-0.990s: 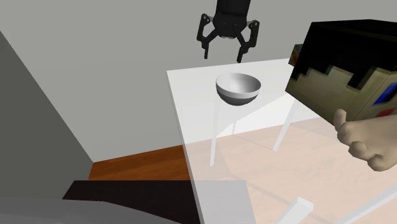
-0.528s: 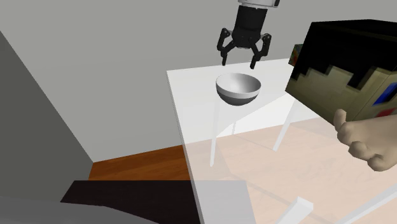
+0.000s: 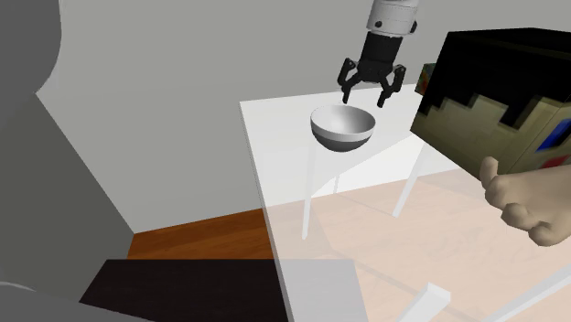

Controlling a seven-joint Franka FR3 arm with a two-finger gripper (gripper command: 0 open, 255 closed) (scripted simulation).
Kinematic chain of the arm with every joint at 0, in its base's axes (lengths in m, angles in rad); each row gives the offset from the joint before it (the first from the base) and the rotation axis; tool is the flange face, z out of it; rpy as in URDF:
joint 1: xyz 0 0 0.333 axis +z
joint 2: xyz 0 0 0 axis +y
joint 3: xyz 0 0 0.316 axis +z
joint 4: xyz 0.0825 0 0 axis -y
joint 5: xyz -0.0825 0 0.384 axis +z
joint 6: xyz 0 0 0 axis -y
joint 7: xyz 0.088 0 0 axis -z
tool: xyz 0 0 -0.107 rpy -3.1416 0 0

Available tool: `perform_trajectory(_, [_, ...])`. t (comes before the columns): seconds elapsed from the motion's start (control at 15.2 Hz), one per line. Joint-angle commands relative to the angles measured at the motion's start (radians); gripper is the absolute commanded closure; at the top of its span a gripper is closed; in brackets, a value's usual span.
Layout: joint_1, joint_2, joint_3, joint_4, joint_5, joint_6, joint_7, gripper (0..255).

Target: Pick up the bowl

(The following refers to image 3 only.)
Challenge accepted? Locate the white and grey bowl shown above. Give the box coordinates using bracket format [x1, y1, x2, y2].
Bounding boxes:
[310, 104, 377, 154]

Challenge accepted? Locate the small colourful box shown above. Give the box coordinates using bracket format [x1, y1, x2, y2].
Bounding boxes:
[414, 62, 436, 96]

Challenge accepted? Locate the patterned dark robot stand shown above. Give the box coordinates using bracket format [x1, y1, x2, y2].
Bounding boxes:
[409, 27, 571, 180]

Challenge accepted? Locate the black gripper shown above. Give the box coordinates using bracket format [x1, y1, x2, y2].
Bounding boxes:
[337, 29, 407, 110]

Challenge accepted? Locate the white glass table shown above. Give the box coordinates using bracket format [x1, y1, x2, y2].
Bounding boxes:
[239, 83, 571, 322]

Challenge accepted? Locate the beige hand-shaped figure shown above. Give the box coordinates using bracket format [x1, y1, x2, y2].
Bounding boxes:
[479, 156, 571, 248]

